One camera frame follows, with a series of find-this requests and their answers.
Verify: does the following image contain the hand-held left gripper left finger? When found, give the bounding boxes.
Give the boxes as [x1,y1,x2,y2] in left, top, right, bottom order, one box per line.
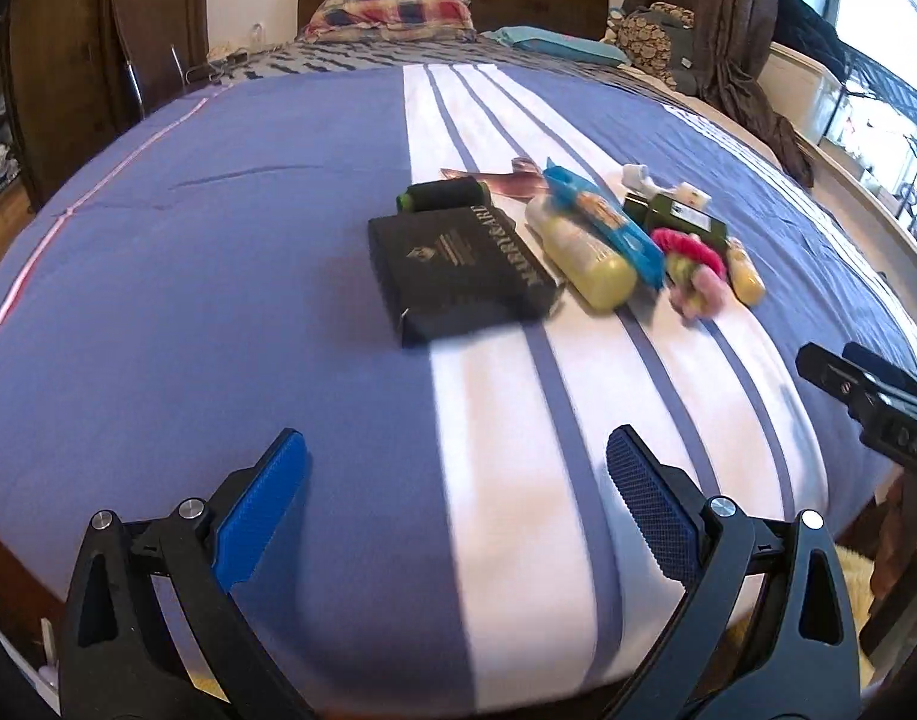
[57,427,313,720]

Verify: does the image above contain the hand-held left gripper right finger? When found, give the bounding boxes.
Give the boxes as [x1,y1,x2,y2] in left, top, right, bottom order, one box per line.
[601,424,865,720]

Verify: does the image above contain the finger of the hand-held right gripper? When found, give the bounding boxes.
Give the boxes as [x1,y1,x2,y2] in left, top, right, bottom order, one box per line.
[843,341,917,404]
[796,343,917,412]

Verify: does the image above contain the small yellow bottle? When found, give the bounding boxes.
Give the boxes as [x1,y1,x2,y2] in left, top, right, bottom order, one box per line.
[727,238,767,301]

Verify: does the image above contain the pale pink scrunchie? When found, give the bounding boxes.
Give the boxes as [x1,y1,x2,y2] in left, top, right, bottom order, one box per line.
[672,270,730,320]

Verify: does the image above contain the dark green box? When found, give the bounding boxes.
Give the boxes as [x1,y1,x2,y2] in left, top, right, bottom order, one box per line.
[624,193,730,260]

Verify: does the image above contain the hot pink scrunchie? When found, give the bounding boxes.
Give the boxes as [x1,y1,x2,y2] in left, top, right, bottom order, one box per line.
[649,229,728,278]

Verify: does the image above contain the blue snack packet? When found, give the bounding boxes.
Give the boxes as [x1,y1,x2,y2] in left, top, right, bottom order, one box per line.
[543,157,666,292]

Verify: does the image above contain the pale yellow bottle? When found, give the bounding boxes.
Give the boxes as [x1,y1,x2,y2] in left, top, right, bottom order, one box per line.
[525,195,640,311]

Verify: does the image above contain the black box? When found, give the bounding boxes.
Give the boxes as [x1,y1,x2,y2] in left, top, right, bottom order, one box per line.
[367,199,566,350]

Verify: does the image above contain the dark thread spool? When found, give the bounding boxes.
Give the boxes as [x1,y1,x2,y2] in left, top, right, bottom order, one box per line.
[396,178,491,215]

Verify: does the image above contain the blue white striped blanket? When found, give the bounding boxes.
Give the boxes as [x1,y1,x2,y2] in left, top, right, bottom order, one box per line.
[0,60,917,713]

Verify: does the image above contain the metal rack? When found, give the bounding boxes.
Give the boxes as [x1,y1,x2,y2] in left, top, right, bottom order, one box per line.
[841,37,917,241]

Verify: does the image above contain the white storage box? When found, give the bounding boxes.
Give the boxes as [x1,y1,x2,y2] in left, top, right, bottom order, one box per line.
[766,41,853,147]

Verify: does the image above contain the dark green bag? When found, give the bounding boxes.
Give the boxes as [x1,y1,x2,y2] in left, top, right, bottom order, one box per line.
[649,2,701,91]

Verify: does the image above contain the dark jacket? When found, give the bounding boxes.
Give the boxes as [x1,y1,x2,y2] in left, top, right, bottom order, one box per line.
[777,0,853,80]

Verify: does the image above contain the brown curtain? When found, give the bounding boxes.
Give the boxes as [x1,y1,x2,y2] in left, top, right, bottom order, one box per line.
[624,0,816,188]

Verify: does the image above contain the teal pillow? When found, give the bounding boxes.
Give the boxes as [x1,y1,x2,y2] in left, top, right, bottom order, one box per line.
[480,25,631,67]

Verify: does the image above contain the grey patterned sheet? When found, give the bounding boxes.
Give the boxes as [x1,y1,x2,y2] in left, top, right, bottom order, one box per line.
[203,37,632,85]

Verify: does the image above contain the folding chair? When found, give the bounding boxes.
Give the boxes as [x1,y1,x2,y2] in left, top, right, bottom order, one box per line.
[109,0,227,121]

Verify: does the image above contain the wooden wardrobe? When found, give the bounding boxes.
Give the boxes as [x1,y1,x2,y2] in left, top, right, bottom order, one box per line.
[0,0,208,218]

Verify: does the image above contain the plaid pillow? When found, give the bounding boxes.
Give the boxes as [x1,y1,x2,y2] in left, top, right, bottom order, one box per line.
[301,0,478,44]

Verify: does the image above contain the wooden bed frame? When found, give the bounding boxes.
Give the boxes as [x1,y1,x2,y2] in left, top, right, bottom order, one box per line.
[0,517,70,661]

